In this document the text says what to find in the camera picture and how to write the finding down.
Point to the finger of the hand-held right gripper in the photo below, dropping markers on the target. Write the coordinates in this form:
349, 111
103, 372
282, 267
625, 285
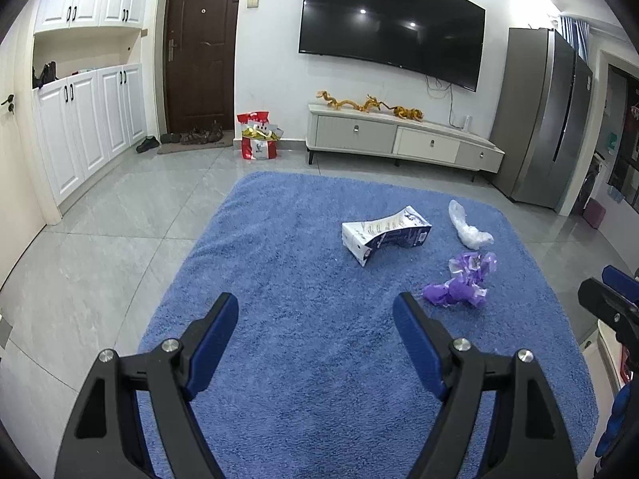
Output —
619, 277
599, 302

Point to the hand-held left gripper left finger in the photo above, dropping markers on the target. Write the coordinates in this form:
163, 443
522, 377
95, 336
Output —
212, 344

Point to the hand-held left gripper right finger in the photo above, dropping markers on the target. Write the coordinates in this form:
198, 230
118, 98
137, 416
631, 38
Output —
419, 344

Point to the purple plastic wrapper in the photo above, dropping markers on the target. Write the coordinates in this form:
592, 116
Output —
459, 289

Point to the blue and white milk carton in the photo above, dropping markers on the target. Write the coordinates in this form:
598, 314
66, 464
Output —
384, 234

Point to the clear plastic bag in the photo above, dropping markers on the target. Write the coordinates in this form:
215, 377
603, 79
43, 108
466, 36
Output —
469, 234

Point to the red packet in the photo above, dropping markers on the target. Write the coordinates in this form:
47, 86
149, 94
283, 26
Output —
624, 364

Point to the purple stool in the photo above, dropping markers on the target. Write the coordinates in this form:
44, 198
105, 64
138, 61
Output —
594, 213

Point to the blue fluffy rug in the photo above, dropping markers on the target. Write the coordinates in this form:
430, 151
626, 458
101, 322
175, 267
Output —
309, 269

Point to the dark glass door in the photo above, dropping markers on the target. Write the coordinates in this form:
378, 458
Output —
624, 139

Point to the grey refrigerator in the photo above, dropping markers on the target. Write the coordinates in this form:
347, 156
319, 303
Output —
539, 119

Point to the grey doormat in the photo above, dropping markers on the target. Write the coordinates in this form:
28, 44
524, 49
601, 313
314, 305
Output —
172, 148

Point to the red and white shopping bag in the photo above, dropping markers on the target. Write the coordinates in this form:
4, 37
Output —
258, 147

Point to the brown shoe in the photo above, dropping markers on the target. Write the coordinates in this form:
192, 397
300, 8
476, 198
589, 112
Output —
194, 136
214, 132

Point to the black shoe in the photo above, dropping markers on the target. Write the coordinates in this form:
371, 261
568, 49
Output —
148, 144

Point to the white and grey television cabinet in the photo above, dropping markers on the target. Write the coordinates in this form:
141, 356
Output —
349, 132

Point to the golden tiger figurine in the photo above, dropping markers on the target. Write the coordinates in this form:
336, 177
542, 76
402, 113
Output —
407, 114

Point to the blue curtain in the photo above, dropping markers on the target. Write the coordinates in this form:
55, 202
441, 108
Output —
574, 37

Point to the golden dragon figurine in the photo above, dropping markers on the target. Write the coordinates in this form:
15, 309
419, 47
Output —
374, 104
337, 102

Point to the dark brown entrance door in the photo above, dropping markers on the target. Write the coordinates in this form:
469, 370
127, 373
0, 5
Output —
199, 60

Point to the dark handbag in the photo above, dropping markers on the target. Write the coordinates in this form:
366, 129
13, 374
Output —
46, 76

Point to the black wall television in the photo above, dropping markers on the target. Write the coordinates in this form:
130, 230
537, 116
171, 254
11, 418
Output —
389, 20

